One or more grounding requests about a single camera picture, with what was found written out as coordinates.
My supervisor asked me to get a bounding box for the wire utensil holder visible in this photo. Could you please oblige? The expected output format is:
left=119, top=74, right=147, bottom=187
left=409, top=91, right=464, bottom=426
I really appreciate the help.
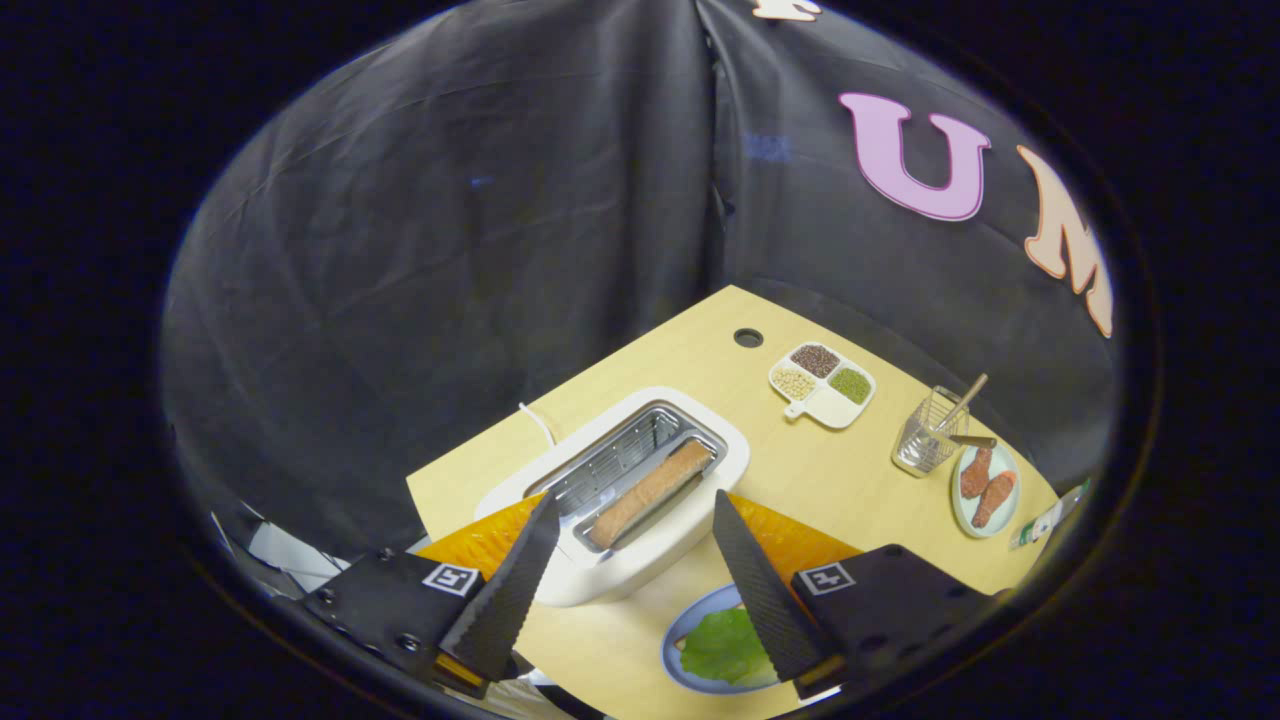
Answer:
left=891, top=385, right=971, bottom=478

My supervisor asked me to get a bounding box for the plain bread slice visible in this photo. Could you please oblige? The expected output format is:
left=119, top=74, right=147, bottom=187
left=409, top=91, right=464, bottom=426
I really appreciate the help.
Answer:
left=588, top=438, right=715, bottom=550

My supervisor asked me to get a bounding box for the white toaster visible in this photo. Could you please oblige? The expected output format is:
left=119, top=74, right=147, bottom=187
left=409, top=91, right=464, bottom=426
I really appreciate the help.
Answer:
left=474, top=386, right=751, bottom=608

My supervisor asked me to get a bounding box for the brown meat patty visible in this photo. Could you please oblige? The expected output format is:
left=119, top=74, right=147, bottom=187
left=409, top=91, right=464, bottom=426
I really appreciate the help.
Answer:
left=972, top=470, right=1018, bottom=530
left=960, top=447, right=995, bottom=500

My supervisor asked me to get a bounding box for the clear water bottle green label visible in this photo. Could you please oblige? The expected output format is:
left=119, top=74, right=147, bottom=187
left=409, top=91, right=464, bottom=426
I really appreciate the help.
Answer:
left=1010, top=480, right=1093, bottom=551

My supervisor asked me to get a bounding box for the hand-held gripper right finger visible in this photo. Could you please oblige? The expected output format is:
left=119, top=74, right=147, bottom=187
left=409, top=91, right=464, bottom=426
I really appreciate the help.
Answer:
left=712, top=489, right=1001, bottom=701

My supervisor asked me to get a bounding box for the blue plate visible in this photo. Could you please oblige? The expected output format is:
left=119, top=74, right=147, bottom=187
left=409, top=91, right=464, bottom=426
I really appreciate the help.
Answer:
left=660, top=583, right=801, bottom=696

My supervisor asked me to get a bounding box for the white divided dish with beans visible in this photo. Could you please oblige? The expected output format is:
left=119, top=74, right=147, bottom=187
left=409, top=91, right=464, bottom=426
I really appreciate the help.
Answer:
left=768, top=342, right=878, bottom=431

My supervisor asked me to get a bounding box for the pale green plate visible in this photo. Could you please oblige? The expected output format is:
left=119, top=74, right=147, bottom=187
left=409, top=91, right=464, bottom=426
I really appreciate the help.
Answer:
left=950, top=441, right=1022, bottom=540

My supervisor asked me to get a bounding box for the black backdrop cloth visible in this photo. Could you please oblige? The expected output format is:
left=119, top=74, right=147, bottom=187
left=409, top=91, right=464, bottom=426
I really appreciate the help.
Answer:
left=160, top=0, right=1119, bottom=561

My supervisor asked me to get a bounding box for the white toaster cable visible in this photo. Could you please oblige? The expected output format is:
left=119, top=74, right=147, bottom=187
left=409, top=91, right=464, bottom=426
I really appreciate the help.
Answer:
left=517, top=402, right=558, bottom=448

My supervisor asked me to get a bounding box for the green lettuce leaf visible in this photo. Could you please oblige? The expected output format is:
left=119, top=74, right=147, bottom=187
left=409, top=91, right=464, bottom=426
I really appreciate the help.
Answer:
left=679, top=606, right=781, bottom=687

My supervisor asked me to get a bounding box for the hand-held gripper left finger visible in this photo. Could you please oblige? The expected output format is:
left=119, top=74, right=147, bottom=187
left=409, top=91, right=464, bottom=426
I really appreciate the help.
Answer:
left=300, top=490, right=563, bottom=701

